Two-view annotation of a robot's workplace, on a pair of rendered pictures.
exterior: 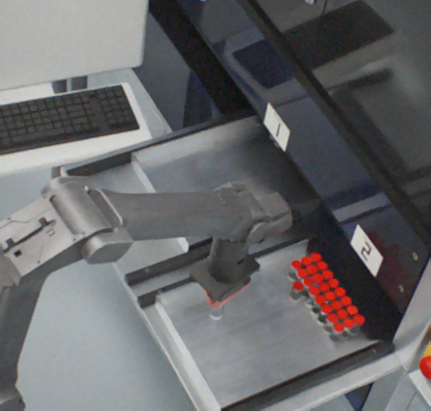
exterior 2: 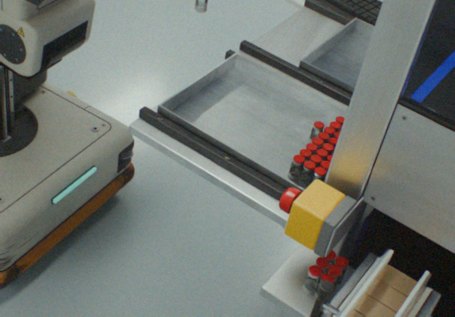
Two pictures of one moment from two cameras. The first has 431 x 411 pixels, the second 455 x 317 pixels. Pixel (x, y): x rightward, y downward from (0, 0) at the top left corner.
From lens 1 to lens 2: 157 cm
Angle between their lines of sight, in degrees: 45
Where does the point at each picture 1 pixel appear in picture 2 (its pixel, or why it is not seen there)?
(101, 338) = not seen: hidden behind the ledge
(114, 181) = (327, 25)
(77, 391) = (250, 251)
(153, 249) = (285, 55)
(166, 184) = (352, 49)
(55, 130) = (349, 6)
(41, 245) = not seen: outside the picture
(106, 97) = not seen: hidden behind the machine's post
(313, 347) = (273, 164)
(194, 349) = (210, 93)
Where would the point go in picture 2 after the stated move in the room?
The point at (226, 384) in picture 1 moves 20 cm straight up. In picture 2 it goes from (191, 117) to (204, 28)
